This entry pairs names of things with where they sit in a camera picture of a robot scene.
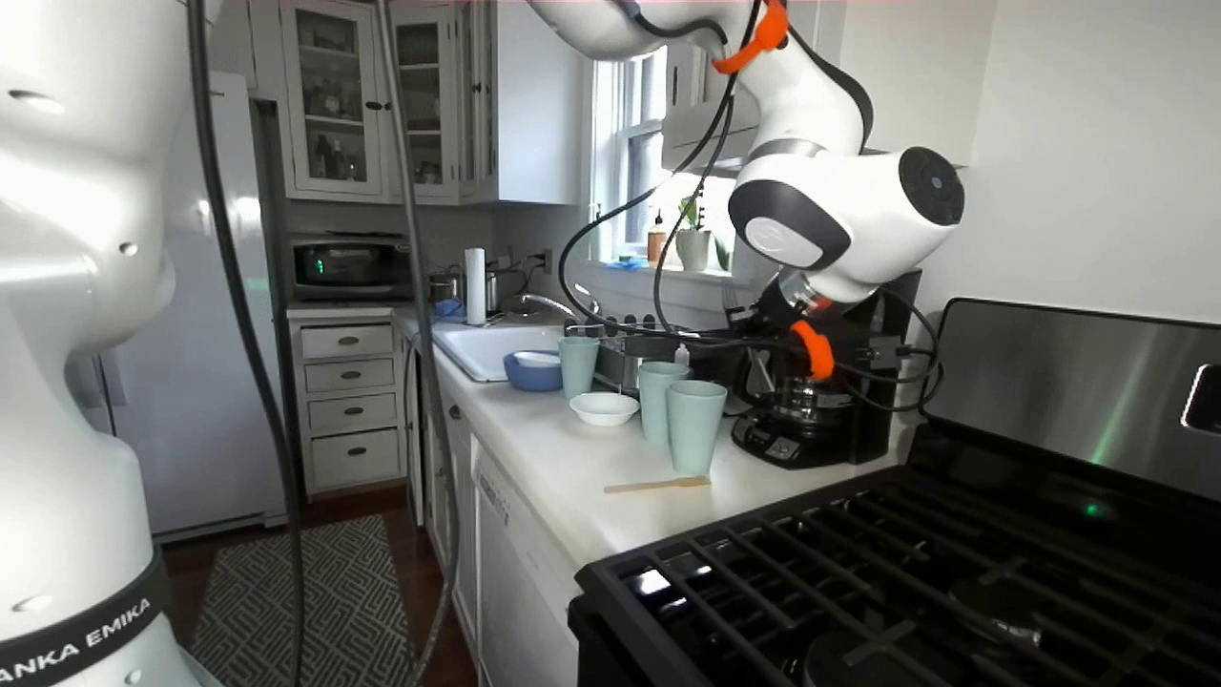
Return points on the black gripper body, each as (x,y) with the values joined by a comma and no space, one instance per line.
(785,339)

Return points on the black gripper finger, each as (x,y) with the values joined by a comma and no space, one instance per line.
(761,372)

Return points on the teal plastic cup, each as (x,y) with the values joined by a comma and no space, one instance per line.
(653,404)
(579,364)
(696,425)

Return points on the clear soap bottle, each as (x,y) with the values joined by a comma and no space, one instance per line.
(682,360)

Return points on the black coffee maker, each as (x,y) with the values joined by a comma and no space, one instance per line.
(880,395)

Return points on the white plant pot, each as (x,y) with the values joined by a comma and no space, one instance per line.
(693,250)

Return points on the amber pump bottle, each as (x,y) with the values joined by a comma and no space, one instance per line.
(653,241)

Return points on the small white bowl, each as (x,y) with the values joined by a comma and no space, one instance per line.
(604,409)

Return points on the chrome faucet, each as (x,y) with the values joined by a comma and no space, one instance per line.
(552,308)

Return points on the blue bowl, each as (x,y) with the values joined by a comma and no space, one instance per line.
(533,381)

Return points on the white framed window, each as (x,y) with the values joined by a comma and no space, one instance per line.
(631,139)

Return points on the white kitchen sink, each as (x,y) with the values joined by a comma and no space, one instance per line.
(490,349)

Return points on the black gas stove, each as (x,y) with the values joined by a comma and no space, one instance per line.
(968,559)

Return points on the white paper towel roll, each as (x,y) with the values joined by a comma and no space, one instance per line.
(473,288)

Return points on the white base cabinet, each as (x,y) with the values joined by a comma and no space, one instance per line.
(457,511)

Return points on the white drawer cabinet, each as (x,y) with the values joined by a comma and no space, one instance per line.
(349,405)

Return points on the black microwave oven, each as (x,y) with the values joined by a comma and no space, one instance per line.
(349,269)

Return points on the grey patterned rug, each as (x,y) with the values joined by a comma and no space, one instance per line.
(308,614)

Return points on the stainless steel refrigerator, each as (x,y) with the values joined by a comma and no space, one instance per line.
(191,405)

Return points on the white glass door wall cabinet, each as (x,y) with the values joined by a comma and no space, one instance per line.
(439,100)

